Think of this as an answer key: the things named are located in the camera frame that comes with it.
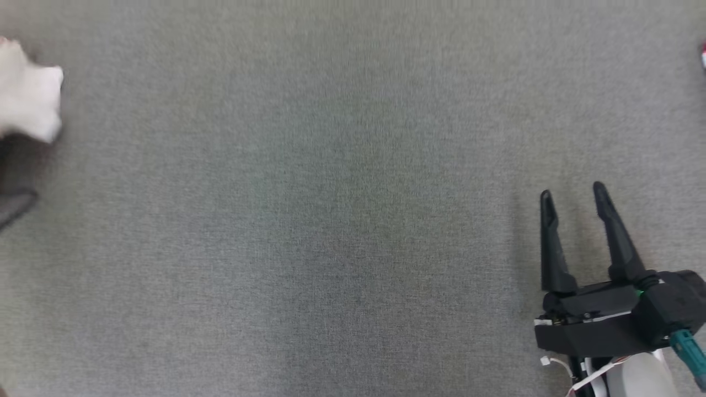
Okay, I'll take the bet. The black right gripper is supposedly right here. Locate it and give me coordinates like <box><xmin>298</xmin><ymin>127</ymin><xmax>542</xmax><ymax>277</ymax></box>
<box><xmin>534</xmin><ymin>181</ymin><xmax>671</xmax><ymax>358</ymax></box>

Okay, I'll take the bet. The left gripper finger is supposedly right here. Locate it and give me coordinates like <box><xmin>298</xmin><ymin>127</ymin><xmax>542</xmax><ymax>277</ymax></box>
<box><xmin>0</xmin><ymin>187</ymin><xmax>39</xmax><ymax>232</ymax></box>

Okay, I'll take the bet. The red and white jersey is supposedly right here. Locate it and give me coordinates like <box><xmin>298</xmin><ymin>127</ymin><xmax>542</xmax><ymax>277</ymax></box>
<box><xmin>0</xmin><ymin>37</ymin><xmax>64</xmax><ymax>144</ymax></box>

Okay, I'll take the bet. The thin white wire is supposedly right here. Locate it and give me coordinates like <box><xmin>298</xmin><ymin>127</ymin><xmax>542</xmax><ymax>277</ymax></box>
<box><xmin>541</xmin><ymin>356</ymin><xmax>579</xmax><ymax>382</ymax></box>

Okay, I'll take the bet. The teal camera cable connector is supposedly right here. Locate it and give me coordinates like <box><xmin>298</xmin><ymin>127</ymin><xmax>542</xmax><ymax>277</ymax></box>
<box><xmin>669</xmin><ymin>329</ymin><xmax>706</xmax><ymax>393</ymax></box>

